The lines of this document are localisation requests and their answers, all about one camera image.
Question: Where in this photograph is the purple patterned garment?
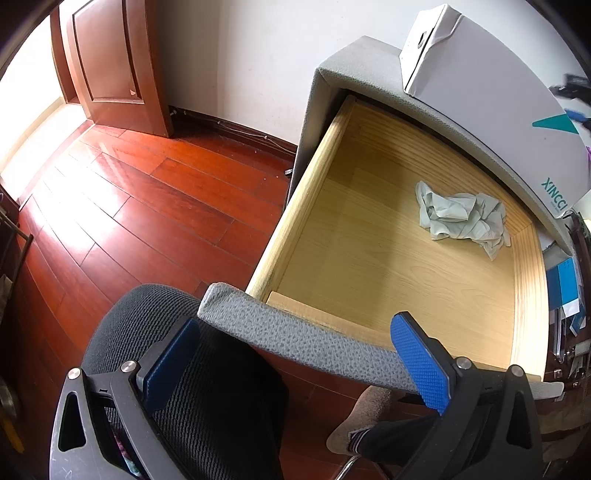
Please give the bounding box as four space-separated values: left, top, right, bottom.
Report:
110 429 140 477

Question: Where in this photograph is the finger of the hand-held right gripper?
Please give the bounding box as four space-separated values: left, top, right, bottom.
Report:
564 108 591 133
556 74 591 99

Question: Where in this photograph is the blue and white box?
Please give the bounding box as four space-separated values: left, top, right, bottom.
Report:
545 257 581 317

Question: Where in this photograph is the black floor cable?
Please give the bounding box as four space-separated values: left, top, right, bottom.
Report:
168 106 300 177

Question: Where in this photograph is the black metal rack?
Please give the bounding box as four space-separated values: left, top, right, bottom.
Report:
0 185 34 324

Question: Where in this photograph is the grey underwear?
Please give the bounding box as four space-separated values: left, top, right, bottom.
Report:
414 180 512 262

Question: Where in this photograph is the wooden drawer with grey front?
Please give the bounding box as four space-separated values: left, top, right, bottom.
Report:
198 95 566 402

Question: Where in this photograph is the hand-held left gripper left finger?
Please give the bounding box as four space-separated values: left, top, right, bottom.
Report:
48 318 201 480

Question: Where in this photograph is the brown wooden door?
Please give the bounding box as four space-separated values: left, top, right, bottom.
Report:
48 0 176 139

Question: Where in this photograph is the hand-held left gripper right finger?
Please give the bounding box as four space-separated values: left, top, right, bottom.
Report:
390 312 543 480

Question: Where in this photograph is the beige plush slipper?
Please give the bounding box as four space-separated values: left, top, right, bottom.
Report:
327 385 416 455

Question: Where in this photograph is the black mesh chair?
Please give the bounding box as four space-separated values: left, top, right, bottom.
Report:
81 284 289 480

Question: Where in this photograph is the white cardboard box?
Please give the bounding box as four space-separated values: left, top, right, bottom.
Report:
399 4 591 219

